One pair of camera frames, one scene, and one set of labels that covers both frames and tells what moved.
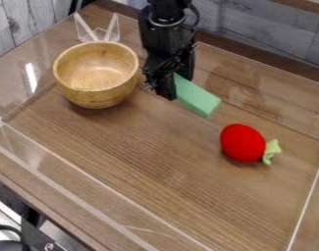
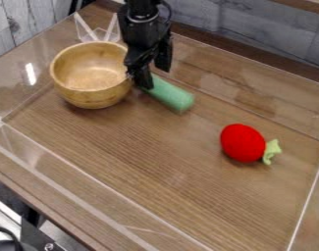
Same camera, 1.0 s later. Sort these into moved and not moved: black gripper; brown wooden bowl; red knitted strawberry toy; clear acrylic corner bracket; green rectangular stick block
Moved: green rectangular stick block; black gripper
Not moved: clear acrylic corner bracket; brown wooden bowl; red knitted strawberry toy
